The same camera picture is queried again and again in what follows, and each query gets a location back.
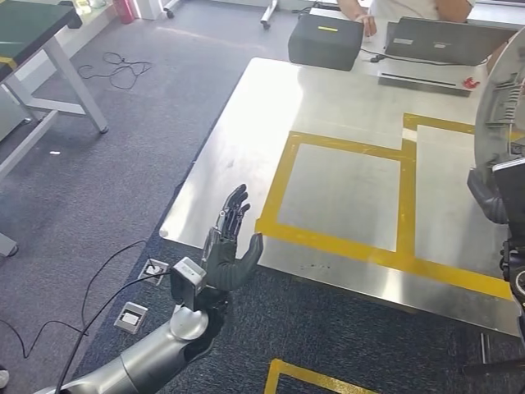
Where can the steel workbench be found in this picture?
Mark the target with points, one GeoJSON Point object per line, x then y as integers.
{"type": "Point", "coordinates": [254, 136]}

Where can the steel floor socket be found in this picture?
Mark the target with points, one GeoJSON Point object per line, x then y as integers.
{"type": "Point", "coordinates": [130, 317]}
{"type": "Point", "coordinates": [153, 271]}

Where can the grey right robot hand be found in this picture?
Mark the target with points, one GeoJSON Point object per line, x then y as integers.
{"type": "Point", "coordinates": [483, 198]}

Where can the black case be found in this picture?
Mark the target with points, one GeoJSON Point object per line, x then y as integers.
{"type": "Point", "coordinates": [323, 46]}

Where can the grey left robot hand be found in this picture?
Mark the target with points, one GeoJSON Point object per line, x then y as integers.
{"type": "Point", "coordinates": [221, 266]}

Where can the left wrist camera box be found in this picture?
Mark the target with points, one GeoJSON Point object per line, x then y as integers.
{"type": "Point", "coordinates": [184, 285]}

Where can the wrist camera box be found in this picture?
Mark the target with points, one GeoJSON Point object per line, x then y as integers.
{"type": "Point", "coordinates": [512, 196]}
{"type": "Point", "coordinates": [184, 285]}

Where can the small red object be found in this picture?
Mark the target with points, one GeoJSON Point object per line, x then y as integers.
{"type": "Point", "coordinates": [471, 84]}

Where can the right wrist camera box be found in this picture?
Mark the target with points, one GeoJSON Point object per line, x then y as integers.
{"type": "Point", "coordinates": [512, 196]}

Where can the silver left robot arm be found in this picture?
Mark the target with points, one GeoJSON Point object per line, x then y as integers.
{"type": "Point", "coordinates": [155, 356]}

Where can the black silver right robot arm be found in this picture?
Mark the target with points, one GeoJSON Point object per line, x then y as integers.
{"type": "Point", "coordinates": [514, 272]}

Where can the grey laptop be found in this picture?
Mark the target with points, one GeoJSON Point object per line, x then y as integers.
{"type": "Point", "coordinates": [443, 43]}

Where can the green-topped table white frame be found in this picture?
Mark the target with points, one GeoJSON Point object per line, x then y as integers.
{"type": "Point", "coordinates": [24, 21]}

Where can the red fire extinguisher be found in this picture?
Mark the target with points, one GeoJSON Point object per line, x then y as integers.
{"type": "Point", "coordinates": [123, 11]}

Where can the silver plastic wheel hubcap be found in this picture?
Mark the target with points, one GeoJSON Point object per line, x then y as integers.
{"type": "Point", "coordinates": [496, 109]}

